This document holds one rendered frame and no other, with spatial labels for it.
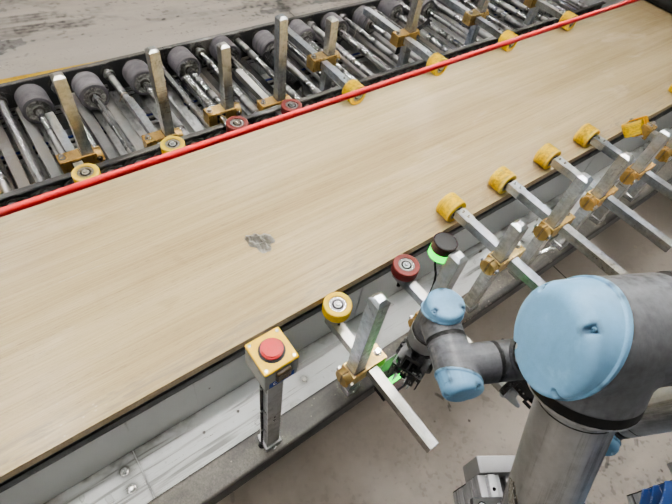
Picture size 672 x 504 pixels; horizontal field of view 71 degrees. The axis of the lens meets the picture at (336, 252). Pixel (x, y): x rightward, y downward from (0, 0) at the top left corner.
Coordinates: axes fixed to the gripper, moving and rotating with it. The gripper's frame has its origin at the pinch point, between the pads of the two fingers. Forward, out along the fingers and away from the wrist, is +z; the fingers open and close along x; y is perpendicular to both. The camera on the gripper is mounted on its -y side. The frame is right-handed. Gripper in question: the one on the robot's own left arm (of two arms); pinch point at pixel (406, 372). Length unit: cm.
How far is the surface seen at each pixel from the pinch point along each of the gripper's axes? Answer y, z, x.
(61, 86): -6, -19, -123
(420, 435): 7.2, 9.7, 10.4
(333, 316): -2.9, 1.5, -23.4
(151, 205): -1, 2, -88
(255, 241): -10, 2, -55
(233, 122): -46, 1, -96
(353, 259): -22.3, 1.8, -29.4
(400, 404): 3.4, 9.6, 2.6
